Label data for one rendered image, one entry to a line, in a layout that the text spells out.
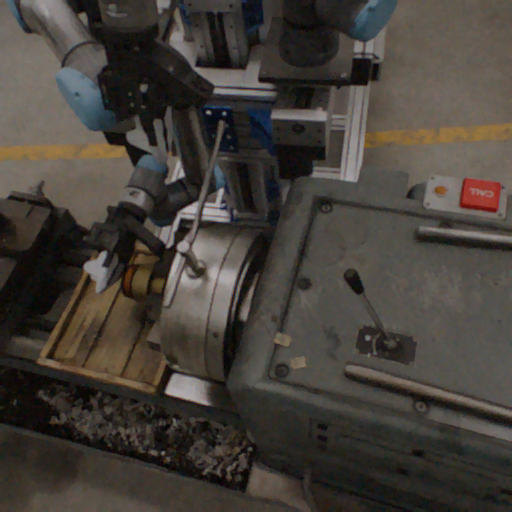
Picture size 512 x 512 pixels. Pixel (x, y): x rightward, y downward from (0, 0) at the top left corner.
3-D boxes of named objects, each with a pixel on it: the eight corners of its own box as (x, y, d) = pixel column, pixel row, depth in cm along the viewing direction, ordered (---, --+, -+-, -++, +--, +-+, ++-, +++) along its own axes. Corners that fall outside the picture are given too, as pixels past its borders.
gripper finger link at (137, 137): (137, 158, 86) (126, 105, 80) (169, 164, 85) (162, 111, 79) (128, 168, 84) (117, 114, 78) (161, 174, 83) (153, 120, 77)
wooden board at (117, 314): (210, 265, 134) (207, 258, 131) (159, 397, 118) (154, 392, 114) (107, 244, 140) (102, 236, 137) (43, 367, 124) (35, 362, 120)
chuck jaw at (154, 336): (199, 301, 101) (176, 353, 95) (203, 315, 105) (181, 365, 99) (149, 290, 104) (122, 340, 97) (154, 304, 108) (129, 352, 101)
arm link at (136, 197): (157, 210, 123) (147, 189, 116) (150, 225, 121) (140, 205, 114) (129, 204, 124) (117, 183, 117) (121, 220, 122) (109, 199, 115)
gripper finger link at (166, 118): (145, 149, 89) (136, 97, 82) (177, 155, 87) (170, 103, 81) (137, 158, 86) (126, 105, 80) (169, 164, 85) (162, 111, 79)
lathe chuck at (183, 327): (262, 264, 124) (243, 197, 95) (225, 391, 113) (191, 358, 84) (228, 257, 126) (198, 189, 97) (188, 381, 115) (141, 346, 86)
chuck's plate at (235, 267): (276, 267, 123) (261, 201, 94) (240, 395, 112) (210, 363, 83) (262, 264, 124) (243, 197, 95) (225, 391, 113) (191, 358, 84)
